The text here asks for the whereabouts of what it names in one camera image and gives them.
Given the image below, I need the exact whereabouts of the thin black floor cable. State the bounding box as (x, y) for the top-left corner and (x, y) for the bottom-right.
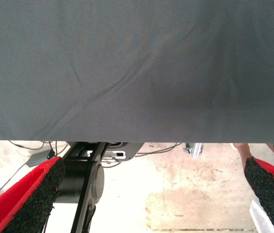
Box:
(0, 163), (28, 207)
(134, 142), (183, 158)
(8, 140), (46, 150)

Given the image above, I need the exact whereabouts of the grey adapter box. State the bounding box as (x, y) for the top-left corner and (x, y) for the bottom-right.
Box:
(26, 149), (55, 167)

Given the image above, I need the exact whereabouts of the dark grey table cloth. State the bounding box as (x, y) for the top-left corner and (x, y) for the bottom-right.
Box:
(0, 0), (274, 144)

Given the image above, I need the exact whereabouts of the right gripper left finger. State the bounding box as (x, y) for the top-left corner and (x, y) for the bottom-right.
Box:
(0, 156), (66, 233)

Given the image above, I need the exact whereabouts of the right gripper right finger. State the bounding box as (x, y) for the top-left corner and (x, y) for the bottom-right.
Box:
(244, 156), (274, 233)

